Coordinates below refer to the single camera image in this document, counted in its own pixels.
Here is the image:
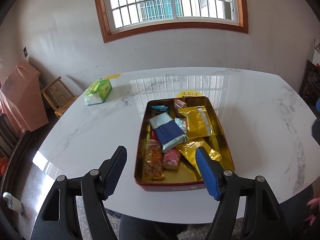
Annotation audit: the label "red snack packet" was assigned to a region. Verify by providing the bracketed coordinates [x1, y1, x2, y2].
[150, 127, 159, 141]

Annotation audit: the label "pink red cake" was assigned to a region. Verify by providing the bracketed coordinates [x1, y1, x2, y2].
[174, 99, 187, 110]

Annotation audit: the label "round yellow warning sticker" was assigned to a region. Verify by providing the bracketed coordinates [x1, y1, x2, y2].
[176, 90, 202, 98]

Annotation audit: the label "gold packet with silver strip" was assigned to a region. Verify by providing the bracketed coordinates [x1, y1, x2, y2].
[178, 106, 216, 140]

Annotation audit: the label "pink patterned snack block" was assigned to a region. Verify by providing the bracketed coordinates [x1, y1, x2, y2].
[163, 148, 181, 171]

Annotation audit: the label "dark wooden bench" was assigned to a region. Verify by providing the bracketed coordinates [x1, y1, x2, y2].
[0, 114, 28, 188]

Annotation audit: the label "pink ribbon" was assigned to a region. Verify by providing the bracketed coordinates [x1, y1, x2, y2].
[304, 197, 320, 226]

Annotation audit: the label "wall switch plate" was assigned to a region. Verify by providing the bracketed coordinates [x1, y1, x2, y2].
[23, 47, 28, 57]

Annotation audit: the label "gold red tin box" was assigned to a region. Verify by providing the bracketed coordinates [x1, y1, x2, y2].
[135, 96, 235, 191]

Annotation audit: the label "clear bag orange crackers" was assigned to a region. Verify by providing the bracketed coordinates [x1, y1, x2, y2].
[142, 140, 165, 182]

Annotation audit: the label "green tissue pack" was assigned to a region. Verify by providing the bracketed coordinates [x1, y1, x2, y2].
[84, 79, 112, 106]

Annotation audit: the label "white printed bag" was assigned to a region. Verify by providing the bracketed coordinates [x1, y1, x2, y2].
[312, 38, 320, 66]

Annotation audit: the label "cyan small snack packet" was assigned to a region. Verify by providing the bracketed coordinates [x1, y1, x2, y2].
[151, 105, 169, 112]

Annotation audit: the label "small bamboo chair left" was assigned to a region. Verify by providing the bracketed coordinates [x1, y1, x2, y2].
[40, 77, 79, 119]

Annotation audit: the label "silver speckled snack block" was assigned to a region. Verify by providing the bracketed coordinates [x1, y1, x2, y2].
[174, 118, 188, 134]

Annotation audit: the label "pink covered cabinet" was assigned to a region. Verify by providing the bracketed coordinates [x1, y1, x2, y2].
[1, 60, 48, 136]

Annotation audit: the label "gold packet with bird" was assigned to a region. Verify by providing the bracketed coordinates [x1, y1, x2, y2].
[175, 138, 223, 176]

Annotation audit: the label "dark wooden console table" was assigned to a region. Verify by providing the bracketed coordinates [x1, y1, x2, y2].
[298, 60, 319, 105]

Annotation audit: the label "yellow edge sticker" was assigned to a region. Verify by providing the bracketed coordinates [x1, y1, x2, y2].
[103, 73, 121, 80]

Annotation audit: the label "white handheld device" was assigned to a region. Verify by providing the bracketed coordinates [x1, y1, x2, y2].
[3, 192, 24, 215]

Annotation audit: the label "arched wooden frame window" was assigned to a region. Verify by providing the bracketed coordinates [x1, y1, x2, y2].
[94, 0, 248, 43]

